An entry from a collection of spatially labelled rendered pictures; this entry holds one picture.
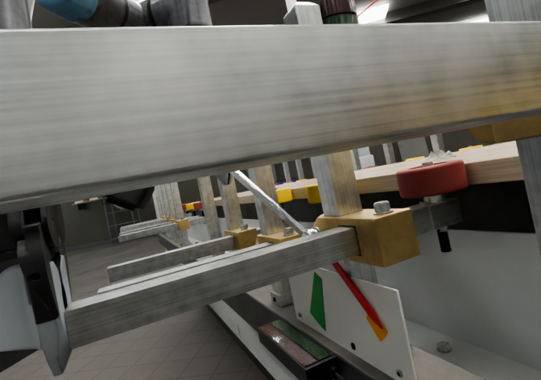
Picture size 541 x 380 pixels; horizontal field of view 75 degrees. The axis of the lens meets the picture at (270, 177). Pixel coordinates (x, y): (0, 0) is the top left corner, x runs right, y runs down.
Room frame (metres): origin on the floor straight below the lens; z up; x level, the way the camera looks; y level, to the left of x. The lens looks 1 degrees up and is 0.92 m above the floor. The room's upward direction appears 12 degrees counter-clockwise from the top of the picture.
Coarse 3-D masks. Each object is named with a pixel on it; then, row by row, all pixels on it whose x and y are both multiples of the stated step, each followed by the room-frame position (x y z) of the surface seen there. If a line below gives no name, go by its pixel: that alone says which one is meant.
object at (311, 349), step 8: (280, 320) 0.58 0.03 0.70; (280, 328) 0.55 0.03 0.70; (288, 328) 0.54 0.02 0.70; (288, 336) 0.52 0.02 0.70; (296, 336) 0.51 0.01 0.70; (304, 344) 0.48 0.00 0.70; (312, 344) 0.48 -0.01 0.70; (312, 352) 0.46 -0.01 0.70; (320, 352) 0.45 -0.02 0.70; (320, 360) 0.43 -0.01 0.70
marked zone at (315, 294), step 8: (320, 280) 0.47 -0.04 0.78; (312, 288) 0.50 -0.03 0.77; (320, 288) 0.48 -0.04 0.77; (312, 296) 0.51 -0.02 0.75; (320, 296) 0.48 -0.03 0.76; (312, 304) 0.51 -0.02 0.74; (320, 304) 0.49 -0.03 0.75; (312, 312) 0.52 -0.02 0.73; (320, 312) 0.49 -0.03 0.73; (320, 320) 0.50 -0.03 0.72
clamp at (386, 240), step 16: (320, 224) 0.45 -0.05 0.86; (336, 224) 0.41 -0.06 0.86; (352, 224) 0.38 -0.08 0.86; (368, 224) 0.36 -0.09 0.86; (384, 224) 0.35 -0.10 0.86; (400, 224) 0.36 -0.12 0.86; (368, 240) 0.36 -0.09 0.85; (384, 240) 0.35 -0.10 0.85; (400, 240) 0.36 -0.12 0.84; (416, 240) 0.37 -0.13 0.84; (368, 256) 0.37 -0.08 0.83; (384, 256) 0.35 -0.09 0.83; (400, 256) 0.36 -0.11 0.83
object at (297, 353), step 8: (264, 328) 0.56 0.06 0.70; (272, 328) 0.55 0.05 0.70; (272, 336) 0.53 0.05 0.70; (280, 336) 0.52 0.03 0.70; (280, 344) 0.50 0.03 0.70; (288, 344) 0.49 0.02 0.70; (288, 352) 0.47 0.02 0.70; (296, 352) 0.46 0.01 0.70; (304, 352) 0.46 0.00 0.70; (296, 360) 0.45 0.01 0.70; (304, 360) 0.44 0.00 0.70; (312, 360) 0.44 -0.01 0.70
